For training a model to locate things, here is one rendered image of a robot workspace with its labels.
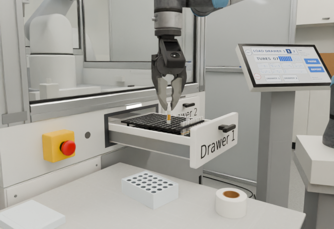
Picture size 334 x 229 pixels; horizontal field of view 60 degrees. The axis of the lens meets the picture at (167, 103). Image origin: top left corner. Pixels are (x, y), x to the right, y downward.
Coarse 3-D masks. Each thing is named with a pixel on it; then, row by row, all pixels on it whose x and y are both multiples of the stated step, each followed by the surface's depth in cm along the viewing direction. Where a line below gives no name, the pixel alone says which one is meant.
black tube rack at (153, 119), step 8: (128, 120) 98; (136, 120) 98; (144, 120) 98; (152, 120) 98; (160, 120) 98; (176, 120) 98; (184, 120) 98; (144, 128) 99; (152, 128) 99; (160, 128) 88; (168, 128) 87
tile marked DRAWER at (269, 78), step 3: (264, 75) 158; (267, 75) 159; (270, 75) 159; (273, 75) 160; (276, 75) 160; (267, 78) 157; (270, 78) 158; (273, 78) 158; (276, 78) 159; (279, 78) 159; (267, 81) 156; (270, 81) 157; (273, 81) 157; (276, 81) 157; (279, 81) 158
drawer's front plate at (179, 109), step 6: (198, 96) 140; (168, 102) 120; (180, 102) 127; (186, 102) 131; (192, 102) 136; (198, 102) 141; (162, 108) 119; (174, 108) 124; (180, 108) 128; (186, 108) 132; (192, 108) 136; (198, 108) 141; (174, 114) 124; (180, 114) 128; (192, 114) 137; (198, 114) 142
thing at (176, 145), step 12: (120, 120) 102; (204, 120) 102; (108, 132) 96; (120, 132) 92; (132, 132) 90; (144, 132) 87; (156, 132) 84; (132, 144) 90; (144, 144) 87; (156, 144) 84; (168, 144) 82; (180, 144) 79; (180, 156) 80
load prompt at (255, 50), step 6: (252, 48) 168; (258, 48) 169; (264, 48) 170; (270, 48) 171; (276, 48) 172; (282, 48) 173; (288, 48) 173; (294, 48) 174; (264, 54) 167; (270, 54) 168; (276, 54) 169; (282, 54) 170; (288, 54) 171; (294, 54) 172
